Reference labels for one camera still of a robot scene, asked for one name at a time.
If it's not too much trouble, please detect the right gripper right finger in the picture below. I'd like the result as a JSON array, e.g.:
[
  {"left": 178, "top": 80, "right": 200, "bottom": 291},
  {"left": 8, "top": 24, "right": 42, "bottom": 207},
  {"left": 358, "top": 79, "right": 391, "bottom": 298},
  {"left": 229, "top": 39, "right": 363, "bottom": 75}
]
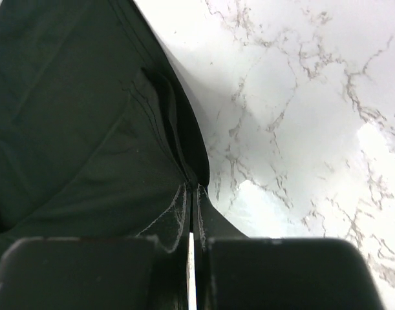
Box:
[{"left": 192, "top": 185, "right": 248, "bottom": 251}]

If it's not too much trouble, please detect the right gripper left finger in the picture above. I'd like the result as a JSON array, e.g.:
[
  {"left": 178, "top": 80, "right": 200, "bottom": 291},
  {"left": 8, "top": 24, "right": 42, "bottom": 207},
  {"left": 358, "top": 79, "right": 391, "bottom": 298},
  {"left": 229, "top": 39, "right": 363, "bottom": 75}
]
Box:
[{"left": 135, "top": 183, "right": 189, "bottom": 253}]

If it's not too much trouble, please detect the black t shirt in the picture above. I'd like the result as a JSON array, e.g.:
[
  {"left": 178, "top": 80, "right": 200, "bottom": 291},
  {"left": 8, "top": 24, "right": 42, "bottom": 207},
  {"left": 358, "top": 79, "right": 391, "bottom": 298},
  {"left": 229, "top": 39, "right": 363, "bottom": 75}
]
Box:
[{"left": 0, "top": 0, "right": 213, "bottom": 240}]

